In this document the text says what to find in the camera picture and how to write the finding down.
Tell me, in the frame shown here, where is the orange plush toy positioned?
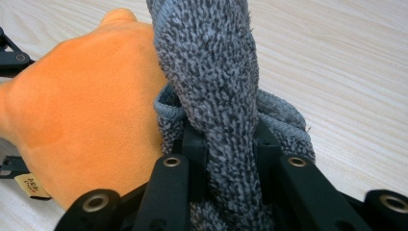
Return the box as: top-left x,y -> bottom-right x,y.
0,8 -> 177,211

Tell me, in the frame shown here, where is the grey towel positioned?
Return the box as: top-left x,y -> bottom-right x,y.
145,0 -> 317,231

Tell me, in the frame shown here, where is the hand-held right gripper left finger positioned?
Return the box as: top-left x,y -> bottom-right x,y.
133,124 -> 209,231

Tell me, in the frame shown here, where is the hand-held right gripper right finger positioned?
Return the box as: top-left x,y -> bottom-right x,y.
254,119 -> 373,231

